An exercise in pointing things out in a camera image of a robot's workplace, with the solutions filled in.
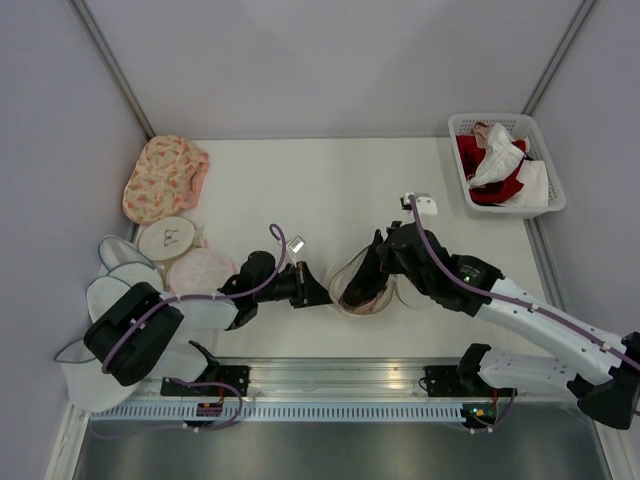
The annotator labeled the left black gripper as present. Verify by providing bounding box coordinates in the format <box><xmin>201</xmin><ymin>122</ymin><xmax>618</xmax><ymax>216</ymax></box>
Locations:
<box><xmin>255</xmin><ymin>260</ymin><xmax>337</xmax><ymax>308</ymax></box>

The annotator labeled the white mesh laundry bag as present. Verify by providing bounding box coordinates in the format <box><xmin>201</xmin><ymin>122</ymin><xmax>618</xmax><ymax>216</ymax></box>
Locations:
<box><xmin>325</xmin><ymin>247</ymin><xmax>435</xmax><ymax>317</ymax></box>

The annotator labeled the black bra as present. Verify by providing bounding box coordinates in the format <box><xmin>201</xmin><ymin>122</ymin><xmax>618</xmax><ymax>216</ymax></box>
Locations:
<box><xmin>339</xmin><ymin>269</ymin><xmax>389</xmax><ymax>311</ymax></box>

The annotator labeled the pink satin bra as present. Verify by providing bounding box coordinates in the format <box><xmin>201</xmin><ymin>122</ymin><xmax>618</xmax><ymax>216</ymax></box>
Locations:
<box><xmin>338</xmin><ymin>296</ymin><xmax>393</xmax><ymax>316</ymax></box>

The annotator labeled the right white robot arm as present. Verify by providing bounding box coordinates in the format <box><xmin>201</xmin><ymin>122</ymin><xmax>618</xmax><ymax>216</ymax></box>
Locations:
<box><xmin>338</xmin><ymin>222</ymin><xmax>639</xmax><ymax>430</ymax></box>

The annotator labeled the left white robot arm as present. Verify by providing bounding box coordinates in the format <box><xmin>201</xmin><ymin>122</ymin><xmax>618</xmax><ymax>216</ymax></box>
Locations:
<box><xmin>83</xmin><ymin>251</ymin><xmax>332</xmax><ymax>387</ymax></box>

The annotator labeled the pink mesh laundry bag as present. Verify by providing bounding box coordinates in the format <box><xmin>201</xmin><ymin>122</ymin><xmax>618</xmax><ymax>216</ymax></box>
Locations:
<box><xmin>167</xmin><ymin>248</ymin><xmax>239</xmax><ymax>294</ymax></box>

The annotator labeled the red bra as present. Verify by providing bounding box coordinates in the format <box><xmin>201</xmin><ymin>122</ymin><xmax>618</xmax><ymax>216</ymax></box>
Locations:
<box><xmin>456</xmin><ymin>135</ymin><xmax>529</xmax><ymax>205</ymax></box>

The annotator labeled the beige round laundry bag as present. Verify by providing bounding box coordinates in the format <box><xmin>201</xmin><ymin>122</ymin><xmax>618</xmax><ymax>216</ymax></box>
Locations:
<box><xmin>137</xmin><ymin>216</ymin><xmax>206</xmax><ymax>262</ymax></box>

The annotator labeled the white bra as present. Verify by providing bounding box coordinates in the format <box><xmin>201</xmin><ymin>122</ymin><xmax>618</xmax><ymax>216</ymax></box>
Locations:
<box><xmin>457</xmin><ymin>122</ymin><xmax>549</xmax><ymax>208</ymax></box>

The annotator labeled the floral orange laundry bag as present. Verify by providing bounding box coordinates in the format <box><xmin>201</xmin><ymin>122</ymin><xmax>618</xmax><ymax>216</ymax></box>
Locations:
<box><xmin>122</xmin><ymin>135</ymin><xmax>210</xmax><ymax>225</ymax></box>

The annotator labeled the grey-trimmed white mesh bag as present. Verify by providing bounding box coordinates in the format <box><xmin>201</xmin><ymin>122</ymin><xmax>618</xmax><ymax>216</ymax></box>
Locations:
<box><xmin>98</xmin><ymin>235</ymin><xmax>153</xmax><ymax>271</ymax></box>

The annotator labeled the white round mesh bag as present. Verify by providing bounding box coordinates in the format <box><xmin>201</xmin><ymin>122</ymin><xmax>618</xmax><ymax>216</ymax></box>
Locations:
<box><xmin>86</xmin><ymin>262</ymin><xmax>164</xmax><ymax>323</ymax></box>

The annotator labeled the large white mesh bag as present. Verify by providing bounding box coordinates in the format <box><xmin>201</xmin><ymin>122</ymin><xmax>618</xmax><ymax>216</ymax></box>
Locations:
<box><xmin>53</xmin><ymin>329</ymin><xmax>211</xmax><ymax>414</ymax></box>

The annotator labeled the white plastic basket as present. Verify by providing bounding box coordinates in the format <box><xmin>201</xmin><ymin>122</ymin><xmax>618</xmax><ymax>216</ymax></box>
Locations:
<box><xmin>448</xmin><ymin>113</ymin><xmax>566</xmax><ymax>219</ymax></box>

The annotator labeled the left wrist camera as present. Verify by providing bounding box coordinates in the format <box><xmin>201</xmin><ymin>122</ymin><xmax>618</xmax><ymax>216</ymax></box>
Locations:
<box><xmin>287</xmin><ymin>235</ymin><xmax>305</xmax><ymax>254</ymax></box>

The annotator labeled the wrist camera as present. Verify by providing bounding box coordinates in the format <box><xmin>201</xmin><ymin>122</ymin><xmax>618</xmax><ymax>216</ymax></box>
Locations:
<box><xmin>400</xmin><ymin>192</ymin><xmax>438</xmax><ymax>216</ymax></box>
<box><xmin>287</xmin><ymin>235</ymin><xmax>305</xmax><ymax>254</ymax></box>

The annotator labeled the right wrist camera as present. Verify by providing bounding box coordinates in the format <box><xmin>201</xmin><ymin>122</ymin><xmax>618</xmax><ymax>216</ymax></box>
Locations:
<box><xmin>400</xmin><ymin>192</ymin><xmax>438</xmax><ymax>216</ymax></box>

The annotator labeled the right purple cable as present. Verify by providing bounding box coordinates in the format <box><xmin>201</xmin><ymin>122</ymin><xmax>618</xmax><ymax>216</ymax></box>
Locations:
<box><xmin>407</xmin><ymin>195</ymin><xmax>640</xmax><ymax>374</ymax></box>

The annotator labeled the purple cable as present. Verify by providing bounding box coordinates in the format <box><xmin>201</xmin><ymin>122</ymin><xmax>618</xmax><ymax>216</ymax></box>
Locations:
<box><xmin>407</xmin><ymin>195</ymin><xmax>640</xmax><ymax>374</ymax></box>
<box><xmin>101</xmin><ymin>223</ymin><xmax>289</xmax><ymax>375</ymax></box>

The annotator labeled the aluminium mounting rail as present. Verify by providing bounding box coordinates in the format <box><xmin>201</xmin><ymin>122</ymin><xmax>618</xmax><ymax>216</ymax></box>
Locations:
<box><xmin>139</xmin><ymin>356</ymin><xmax>516</xmax><ymax>401</ymax></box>

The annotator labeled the white slotted cable duct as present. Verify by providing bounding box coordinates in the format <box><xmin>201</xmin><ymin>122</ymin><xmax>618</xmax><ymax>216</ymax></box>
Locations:
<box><xmin>91</xmin><ymin>401</ymin><xmax>464</xmax><ymax>423</ymax></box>

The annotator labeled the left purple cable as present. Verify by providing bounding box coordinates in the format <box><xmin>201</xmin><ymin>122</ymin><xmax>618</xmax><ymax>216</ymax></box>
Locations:
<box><xmin>101</xmin><ymin>223</ymin><xmax>289</xmax><ymax>375</ymax></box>

